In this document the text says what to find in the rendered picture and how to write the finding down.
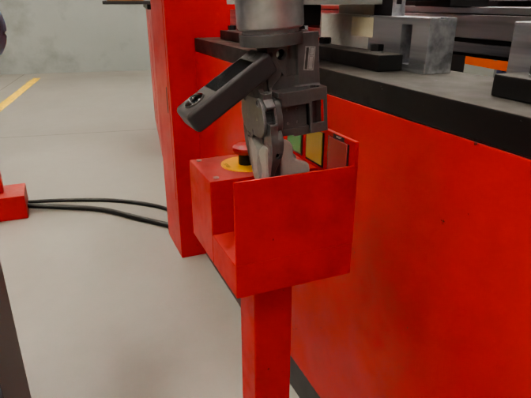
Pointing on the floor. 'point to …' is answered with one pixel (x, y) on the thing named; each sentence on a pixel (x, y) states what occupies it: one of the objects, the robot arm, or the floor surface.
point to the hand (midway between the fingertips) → (265, 199)
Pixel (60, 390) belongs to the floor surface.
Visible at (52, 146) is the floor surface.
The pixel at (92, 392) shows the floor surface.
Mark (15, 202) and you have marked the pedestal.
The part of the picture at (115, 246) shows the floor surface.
